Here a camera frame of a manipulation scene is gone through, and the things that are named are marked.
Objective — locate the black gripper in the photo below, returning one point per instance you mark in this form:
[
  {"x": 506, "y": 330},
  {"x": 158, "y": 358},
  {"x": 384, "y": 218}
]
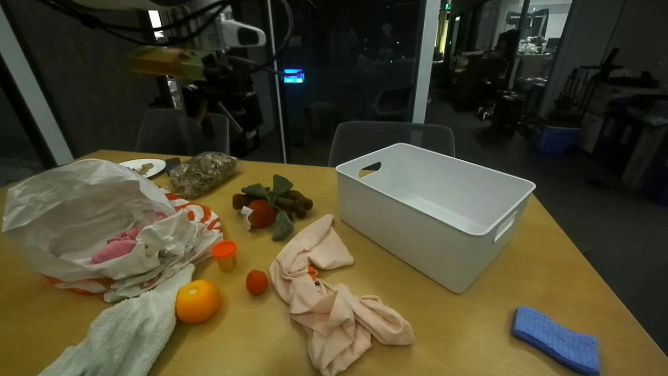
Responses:
[{"x": 227, "y": 86}]

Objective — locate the pink t-shirt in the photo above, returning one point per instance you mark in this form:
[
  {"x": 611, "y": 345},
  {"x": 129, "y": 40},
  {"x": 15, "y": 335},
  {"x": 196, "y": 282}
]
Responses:
[{"x": 118, "y": 247}]

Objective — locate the white orange plastic bag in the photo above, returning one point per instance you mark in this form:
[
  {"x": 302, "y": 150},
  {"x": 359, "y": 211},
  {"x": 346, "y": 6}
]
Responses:
[{"x": 66, "y": 215}]

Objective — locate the peach t-shirt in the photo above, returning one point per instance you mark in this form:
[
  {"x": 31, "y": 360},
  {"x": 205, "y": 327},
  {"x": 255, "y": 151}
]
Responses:
[{"x": 339, "y": 325}]

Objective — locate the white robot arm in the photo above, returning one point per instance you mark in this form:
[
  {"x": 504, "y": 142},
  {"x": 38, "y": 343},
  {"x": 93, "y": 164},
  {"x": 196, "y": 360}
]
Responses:
[{"x": 191, "y": 44}]

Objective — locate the clear bag of granola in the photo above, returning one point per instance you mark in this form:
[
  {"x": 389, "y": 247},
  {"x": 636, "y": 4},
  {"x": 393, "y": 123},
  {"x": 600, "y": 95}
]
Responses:
[{"x": 200, "y": 174}]

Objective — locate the white plate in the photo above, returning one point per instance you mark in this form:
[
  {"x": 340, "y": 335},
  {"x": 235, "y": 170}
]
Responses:
[{"x": 146, "y": 169}]

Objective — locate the brown green plush toy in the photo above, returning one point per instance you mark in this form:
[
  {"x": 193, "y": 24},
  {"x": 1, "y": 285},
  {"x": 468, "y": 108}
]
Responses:
[{"x": 275, "y": 207}]

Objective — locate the grey office chair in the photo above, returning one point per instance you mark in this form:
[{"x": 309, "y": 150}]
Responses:
[{"x": 356, "y": 138}]

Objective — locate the small orange cup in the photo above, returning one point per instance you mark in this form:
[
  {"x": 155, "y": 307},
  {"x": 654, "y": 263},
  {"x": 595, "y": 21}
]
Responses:
[{"x": 223, "y": 254}]

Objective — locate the small red tomato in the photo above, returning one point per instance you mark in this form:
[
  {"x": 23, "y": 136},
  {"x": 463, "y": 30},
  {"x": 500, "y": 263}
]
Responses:
[{"x": 257, "y": 282}]

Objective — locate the orange fruit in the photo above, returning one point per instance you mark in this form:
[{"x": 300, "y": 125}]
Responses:
[{"x": 196, "y": 301}]

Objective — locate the white plastic bin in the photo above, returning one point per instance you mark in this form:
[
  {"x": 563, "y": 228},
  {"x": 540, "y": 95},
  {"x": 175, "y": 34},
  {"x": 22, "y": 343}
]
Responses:
[{"x": 442, "y": 216}]

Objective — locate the white grey towel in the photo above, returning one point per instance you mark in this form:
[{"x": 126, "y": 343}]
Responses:
[{"x": 126, "y": 339}]

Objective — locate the blue bin in background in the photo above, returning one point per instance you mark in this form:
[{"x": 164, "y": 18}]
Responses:
[{"x": 558, "y": 140}]

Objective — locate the blue sponge cloth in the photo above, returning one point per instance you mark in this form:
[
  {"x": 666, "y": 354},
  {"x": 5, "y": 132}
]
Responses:
[{"x": 572, "y": 350}]

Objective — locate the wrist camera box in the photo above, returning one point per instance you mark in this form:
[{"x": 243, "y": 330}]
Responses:
[{"x": 239, "y": 34}]

